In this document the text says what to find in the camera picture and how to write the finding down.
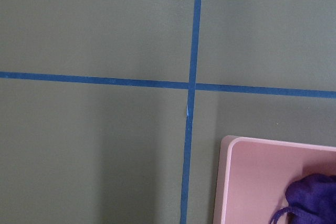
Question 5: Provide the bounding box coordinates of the purple cloth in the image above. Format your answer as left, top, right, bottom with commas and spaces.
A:
270, 174, 335, 223

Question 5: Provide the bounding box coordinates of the pink plastic bin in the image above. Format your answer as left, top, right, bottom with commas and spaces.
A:
213, 135, 335, 223

